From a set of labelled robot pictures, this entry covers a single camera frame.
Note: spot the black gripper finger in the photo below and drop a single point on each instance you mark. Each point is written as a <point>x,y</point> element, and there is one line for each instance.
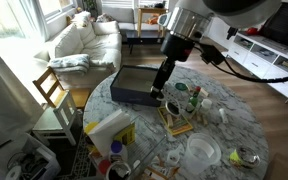
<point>157,95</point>

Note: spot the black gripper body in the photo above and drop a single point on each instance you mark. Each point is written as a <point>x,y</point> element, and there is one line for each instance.
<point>163,75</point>

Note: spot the clear plastic cup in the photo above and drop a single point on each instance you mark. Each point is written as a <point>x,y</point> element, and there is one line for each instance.
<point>201,152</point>

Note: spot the green round lid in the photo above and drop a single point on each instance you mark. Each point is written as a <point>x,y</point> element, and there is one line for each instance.
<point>181,86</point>

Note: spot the dark blue cardboard box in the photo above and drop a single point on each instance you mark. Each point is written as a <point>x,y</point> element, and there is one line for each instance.
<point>132,84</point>

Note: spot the yellow picture book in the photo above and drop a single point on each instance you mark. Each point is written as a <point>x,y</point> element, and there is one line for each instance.
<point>174,125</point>

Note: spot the green glass bottle red cap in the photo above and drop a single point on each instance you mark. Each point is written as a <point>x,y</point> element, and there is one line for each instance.
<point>193,100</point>

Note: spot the black coffee table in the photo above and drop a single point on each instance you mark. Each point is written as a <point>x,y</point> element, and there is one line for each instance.
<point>146,37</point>

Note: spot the wooden block pile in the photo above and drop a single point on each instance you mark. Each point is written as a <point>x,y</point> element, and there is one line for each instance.
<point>201,118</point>

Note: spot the white pill bottle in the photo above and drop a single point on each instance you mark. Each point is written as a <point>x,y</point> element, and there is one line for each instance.
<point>205,106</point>

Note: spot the yellow box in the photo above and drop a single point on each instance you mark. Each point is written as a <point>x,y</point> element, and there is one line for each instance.
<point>127,135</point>

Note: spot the wooden side table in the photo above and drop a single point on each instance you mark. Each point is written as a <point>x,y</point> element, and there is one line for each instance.
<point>146,13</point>

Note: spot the white bottle blue cap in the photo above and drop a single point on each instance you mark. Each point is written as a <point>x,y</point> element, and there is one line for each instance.
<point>118,152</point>

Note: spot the white sectional sofa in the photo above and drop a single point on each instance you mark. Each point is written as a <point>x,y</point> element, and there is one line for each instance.
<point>98,43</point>

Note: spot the white mug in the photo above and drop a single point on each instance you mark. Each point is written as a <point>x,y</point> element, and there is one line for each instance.
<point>118,171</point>

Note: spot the red round lid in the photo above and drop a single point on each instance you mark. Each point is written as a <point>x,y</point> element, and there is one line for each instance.
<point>103,166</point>

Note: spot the grey folded blanket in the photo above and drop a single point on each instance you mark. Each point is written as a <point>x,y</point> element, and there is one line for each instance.
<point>78,63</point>

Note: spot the white small chair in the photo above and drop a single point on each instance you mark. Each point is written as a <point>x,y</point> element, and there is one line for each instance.
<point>55,123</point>

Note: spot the metal bowl green rim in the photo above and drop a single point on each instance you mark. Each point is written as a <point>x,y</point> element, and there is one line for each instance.
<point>244,157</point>

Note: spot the wooden chair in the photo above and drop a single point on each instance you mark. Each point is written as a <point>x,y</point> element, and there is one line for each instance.
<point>50,88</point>

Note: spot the white tv console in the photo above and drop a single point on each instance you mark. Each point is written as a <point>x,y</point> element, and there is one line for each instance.
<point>261,56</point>

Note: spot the black television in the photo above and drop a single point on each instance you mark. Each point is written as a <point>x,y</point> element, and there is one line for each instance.
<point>276,27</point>

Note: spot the white storage bin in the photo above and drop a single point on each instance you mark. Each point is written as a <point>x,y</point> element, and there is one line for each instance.
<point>26,158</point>

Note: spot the clear wire dish rack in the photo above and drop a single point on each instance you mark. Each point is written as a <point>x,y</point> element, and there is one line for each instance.
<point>141,151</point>

